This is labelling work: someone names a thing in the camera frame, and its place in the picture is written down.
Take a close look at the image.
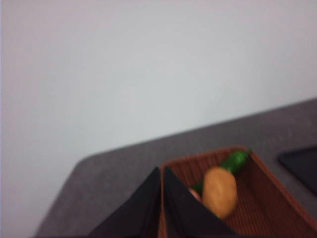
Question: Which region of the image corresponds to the brown wicker basket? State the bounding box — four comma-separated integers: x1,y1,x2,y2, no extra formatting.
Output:
158,145,317,238

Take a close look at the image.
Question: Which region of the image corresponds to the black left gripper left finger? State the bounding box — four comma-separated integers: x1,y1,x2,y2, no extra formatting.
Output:
87,166,162,238

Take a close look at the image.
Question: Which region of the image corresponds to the black rectangular tray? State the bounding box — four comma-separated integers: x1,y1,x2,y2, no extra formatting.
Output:
276,145,317,197

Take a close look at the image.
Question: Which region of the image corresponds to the pink round food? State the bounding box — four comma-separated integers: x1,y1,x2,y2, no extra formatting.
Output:
188,187,203,202

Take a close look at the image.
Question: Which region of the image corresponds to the green pepper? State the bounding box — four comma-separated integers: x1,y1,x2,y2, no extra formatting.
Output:
191,148,253,193

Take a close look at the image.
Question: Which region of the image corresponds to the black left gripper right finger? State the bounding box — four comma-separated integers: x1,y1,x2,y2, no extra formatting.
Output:
163,166,236,238

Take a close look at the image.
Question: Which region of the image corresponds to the orange-brown potato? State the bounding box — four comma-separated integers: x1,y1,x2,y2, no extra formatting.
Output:
202,166,238,219

